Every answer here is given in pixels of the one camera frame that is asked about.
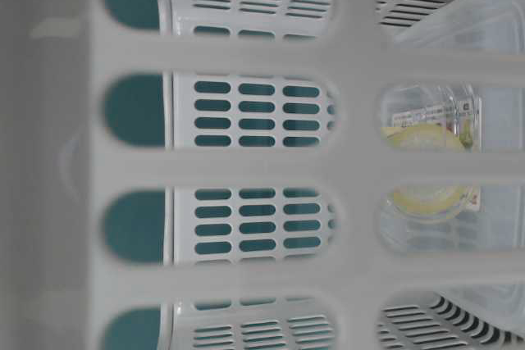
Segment white plastic shopping basket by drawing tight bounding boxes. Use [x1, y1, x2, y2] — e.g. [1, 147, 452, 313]
[1, 0, 524, 349]

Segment clear plastic container lid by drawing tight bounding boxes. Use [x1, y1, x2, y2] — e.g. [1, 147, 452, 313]
[393, 0, 524, 55]

